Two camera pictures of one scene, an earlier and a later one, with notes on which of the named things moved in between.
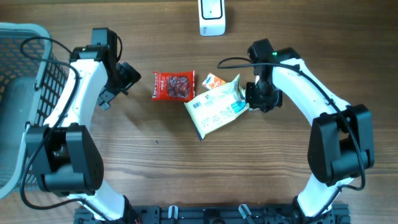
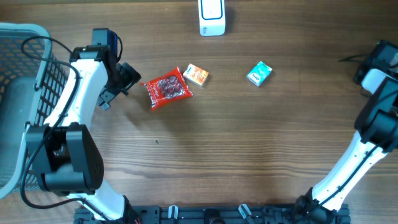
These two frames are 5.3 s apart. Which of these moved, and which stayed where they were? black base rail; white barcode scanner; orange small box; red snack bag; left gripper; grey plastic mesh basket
Moved: orange small box; red snack bag
Stayed: white barcode scanner; grey plastic mesh basket; black base rail; left gripper
